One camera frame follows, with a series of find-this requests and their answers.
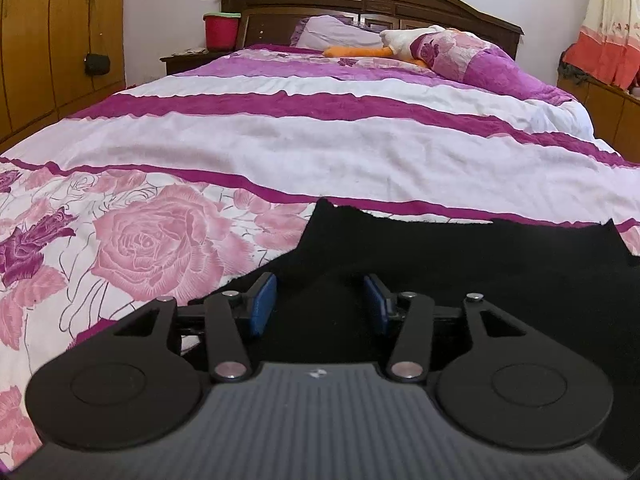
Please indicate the purple floral pillow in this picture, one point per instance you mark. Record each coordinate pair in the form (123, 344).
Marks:
(465, 58)

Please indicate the dark wooden nightstand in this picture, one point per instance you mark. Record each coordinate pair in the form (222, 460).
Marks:
(182, 62)

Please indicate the pink floral bed cover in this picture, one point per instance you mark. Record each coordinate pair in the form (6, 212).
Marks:
(190, 185)

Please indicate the red plastic bucket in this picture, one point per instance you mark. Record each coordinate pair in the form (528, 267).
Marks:
(221, 30)

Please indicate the wooden side cabinet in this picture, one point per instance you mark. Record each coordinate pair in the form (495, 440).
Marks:
(614, 113)

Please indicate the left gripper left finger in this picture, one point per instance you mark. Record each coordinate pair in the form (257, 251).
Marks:
(145, 376)

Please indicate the orange floral curtain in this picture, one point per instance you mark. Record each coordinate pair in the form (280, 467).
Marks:
(607, 47)

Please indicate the black knit cardigan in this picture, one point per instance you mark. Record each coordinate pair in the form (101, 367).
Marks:
(579, 286)

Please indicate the lilac pillow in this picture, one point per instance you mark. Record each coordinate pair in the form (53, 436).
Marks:
(323, 31)

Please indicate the wooden wardrobe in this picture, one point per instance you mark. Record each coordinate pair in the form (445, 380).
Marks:
(43, 47)

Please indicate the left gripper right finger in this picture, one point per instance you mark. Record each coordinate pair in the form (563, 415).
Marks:
(493, 376)

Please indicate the small black pouch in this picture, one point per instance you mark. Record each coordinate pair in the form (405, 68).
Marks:
(97, 64)

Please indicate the white orange plush toy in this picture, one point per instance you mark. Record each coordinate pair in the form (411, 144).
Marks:
(396, 43)

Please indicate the dark wooden headboard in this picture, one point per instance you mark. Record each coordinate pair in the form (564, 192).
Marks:
(274, 21)

